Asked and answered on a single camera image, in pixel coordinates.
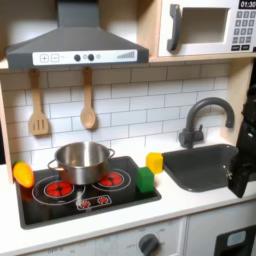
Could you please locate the yellow toy block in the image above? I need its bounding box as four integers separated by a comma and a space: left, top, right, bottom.
145, 152, 164, 175

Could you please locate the green toy block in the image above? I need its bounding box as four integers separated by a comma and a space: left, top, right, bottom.
135, 166, 156, 194

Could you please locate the dark grey sink basin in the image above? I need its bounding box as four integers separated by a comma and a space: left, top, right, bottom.
161, 143, 256, 193

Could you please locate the dark grey tap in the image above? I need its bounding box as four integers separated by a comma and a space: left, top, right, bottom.
178, 96, 236, 150

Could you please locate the dark grey oven knob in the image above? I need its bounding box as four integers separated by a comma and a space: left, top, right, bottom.
138, 233, 161, 256

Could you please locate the white toy microwave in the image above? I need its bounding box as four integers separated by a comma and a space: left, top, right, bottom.
157, 0, 256, 58

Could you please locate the black toy stove top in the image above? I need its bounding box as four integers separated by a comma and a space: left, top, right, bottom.
15, 155, 163, 230

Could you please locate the wooden spoon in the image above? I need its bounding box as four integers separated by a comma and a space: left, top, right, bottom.
79, 66, 98, 130

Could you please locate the grey range hood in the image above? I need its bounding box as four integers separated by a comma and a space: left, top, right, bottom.
5, 0, 150, 71

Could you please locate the wooden slotted spatula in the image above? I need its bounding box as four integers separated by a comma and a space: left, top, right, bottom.
27, 68, 51, 137

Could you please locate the orange toy vegetable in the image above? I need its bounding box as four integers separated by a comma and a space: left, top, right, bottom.
12, 161, 35, 189

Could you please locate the black cabinet door handle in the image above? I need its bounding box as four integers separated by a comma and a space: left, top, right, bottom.
213, 224, 256, 256

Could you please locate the steel pot with handles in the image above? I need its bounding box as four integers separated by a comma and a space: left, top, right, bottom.
47, 141, 116, 186

